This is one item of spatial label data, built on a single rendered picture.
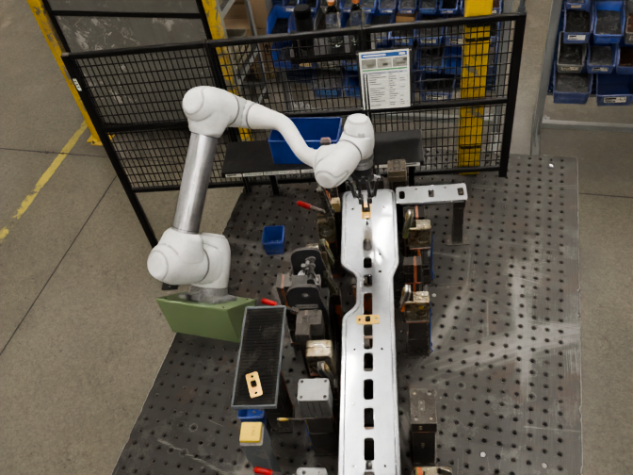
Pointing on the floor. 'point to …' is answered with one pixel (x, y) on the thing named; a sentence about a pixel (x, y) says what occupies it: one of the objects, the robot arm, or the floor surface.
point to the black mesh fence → (298, 98)
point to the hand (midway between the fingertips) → (365, 203)
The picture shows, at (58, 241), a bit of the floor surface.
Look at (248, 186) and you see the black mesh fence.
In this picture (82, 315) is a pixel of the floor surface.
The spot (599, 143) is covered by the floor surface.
